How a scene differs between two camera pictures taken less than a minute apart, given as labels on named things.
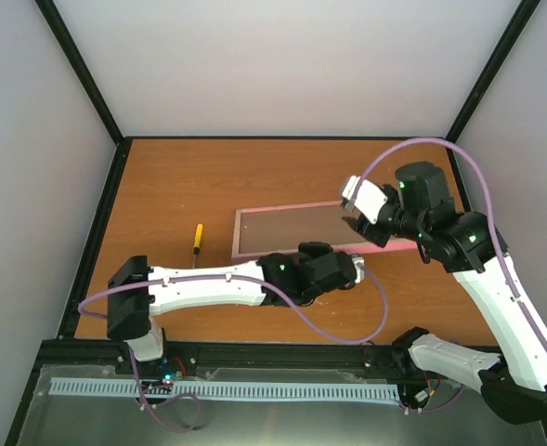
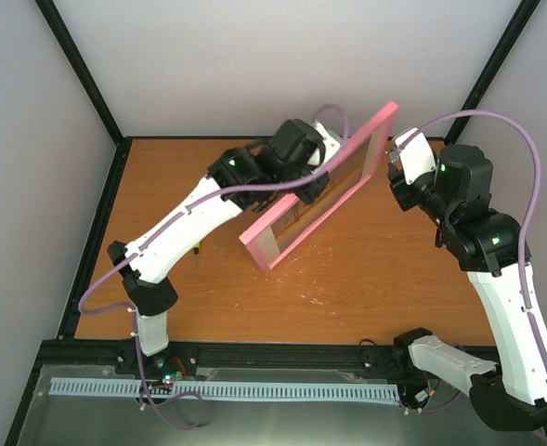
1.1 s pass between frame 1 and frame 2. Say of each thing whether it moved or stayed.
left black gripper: moved
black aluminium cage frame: stayed
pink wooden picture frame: moved
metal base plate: stayed
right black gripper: moved
